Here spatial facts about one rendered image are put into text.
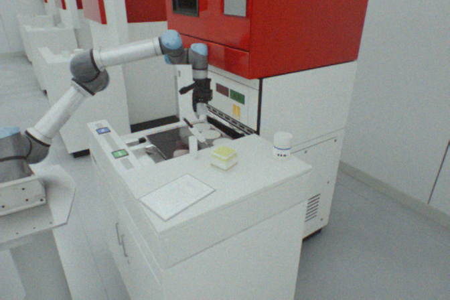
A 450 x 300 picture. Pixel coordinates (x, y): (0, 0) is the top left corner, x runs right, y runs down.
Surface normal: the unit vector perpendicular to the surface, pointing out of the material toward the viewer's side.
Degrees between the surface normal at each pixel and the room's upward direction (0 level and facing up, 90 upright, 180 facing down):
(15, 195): 90
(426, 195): 90
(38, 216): 0
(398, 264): 0
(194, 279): 90
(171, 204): 0
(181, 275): 90
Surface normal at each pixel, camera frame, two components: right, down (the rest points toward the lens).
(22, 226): 0.00, -0.91
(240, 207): 0.56, 0.35
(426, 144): -0.83, 0.22
